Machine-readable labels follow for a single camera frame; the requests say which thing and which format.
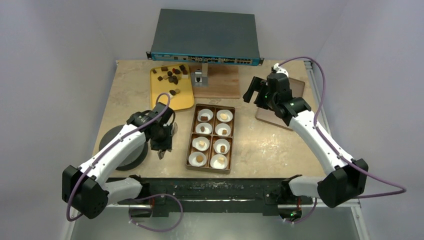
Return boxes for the brown box lid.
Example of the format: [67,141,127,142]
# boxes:
[255,77,306,131]

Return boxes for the light caramel chocolate piece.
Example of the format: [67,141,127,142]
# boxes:
[220,113,228,120]

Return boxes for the white chocolate piece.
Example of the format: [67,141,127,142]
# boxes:
[217,157,225,164]

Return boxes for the metal tongs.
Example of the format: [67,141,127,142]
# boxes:
[157,122,178,160]

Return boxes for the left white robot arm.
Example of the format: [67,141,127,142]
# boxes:
[61,102,176,222]

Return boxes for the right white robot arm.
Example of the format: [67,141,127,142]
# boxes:
[243,72,369,208]

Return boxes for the brown chocolate box tray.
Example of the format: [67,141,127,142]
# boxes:
[185,103,236,175]

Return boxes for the grey round speaker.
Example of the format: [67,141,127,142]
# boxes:
[98,125,149,171]

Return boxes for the wooden board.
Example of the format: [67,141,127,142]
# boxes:
[188,63,241,99]

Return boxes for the yellow tray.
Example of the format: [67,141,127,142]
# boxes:
[149,63,195,111]

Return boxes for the grey metal stand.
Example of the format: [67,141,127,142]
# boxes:
[193,63,209,87]

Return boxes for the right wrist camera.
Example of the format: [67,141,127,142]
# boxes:
[271,63,289,77]

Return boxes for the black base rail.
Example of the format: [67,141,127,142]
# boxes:
[116,177,315,217]

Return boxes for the blue network switch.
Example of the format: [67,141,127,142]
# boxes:
[146,8,264,66]

